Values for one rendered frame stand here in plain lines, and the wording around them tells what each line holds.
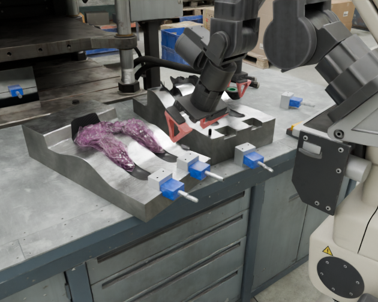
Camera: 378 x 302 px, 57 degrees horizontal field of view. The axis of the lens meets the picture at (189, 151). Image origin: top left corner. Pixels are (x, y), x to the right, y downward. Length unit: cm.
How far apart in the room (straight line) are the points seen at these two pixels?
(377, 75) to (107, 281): 86
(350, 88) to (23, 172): 88
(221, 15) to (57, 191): 62
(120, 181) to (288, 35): 54
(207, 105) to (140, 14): 112
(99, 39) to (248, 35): 105
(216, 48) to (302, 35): 16
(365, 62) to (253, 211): 84
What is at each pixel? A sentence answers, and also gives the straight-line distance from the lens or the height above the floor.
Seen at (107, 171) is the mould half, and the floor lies 87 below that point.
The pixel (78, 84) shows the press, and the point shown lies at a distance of 187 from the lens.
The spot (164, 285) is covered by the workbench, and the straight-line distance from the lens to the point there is 122.
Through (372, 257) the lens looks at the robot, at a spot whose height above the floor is 82.
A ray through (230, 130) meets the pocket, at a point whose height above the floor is 88.
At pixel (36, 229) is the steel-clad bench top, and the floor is 80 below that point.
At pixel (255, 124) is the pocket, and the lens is 115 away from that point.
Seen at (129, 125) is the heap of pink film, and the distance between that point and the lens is 102.
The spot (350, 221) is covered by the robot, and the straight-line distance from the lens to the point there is 79.
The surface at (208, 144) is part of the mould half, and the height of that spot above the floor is 87.
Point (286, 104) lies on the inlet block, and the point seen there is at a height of 82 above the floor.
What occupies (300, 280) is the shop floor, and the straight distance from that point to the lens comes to 184.
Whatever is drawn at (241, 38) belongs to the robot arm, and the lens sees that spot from 62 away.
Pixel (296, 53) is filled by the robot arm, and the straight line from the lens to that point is 53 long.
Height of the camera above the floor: 134
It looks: 29 degrees down
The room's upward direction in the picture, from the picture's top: straight up
